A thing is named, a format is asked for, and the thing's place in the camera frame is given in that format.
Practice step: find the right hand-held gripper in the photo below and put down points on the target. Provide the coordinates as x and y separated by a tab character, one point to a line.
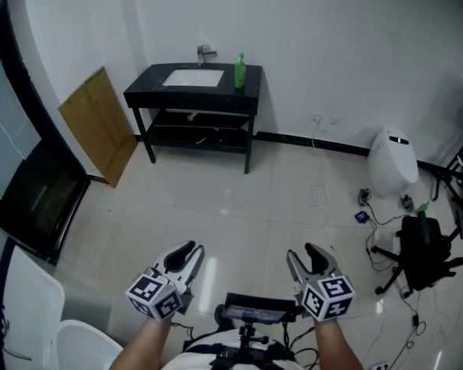
328	297

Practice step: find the person's left forearm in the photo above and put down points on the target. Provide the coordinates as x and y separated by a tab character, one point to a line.
144	345

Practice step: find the chrome faucet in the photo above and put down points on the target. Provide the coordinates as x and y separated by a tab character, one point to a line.
203	52

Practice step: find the white power strip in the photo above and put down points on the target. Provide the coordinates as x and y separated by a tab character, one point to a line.
381	365

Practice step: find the black chest-mounted monitor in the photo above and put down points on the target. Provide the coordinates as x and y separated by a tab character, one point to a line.
258	308

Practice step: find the person's white shirt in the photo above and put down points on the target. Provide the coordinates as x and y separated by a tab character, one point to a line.
204	345

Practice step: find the white rectangular sink basin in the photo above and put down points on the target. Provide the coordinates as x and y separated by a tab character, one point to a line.
195	78

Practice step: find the grey plug adapter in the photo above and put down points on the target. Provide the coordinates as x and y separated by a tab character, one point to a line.
407	202
364	197

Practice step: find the brown cardboard sheet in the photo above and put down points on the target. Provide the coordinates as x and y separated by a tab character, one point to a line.
100	129

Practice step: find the person's right forearm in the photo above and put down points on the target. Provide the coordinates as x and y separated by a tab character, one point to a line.
337	345

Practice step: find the green plastic bottle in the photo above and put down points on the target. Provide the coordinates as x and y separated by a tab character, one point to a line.
240	73

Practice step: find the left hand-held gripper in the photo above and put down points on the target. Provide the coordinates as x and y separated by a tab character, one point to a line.
154	295

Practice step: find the white toilet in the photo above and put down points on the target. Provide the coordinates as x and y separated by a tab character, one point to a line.
393	160

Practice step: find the black chest harness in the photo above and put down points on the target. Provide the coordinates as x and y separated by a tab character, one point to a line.
251	355

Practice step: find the small green plastic object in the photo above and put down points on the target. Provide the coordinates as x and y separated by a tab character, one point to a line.
422	208

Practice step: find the black power adapter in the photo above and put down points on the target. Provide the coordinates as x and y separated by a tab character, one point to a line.
415	319

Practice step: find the white rectangular bathtub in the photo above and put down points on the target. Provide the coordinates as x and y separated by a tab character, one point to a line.
31	307

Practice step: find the small black screen device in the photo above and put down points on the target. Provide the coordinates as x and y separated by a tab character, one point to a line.
362	217

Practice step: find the black framed glass door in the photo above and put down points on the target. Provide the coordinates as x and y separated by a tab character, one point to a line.
42	206

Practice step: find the black marble vanity table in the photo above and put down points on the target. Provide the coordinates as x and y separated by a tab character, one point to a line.
254	79

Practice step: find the black office chair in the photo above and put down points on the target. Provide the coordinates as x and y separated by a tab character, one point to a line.
424	256

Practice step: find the black screen stand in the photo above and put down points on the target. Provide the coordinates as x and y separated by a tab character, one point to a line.
457	191

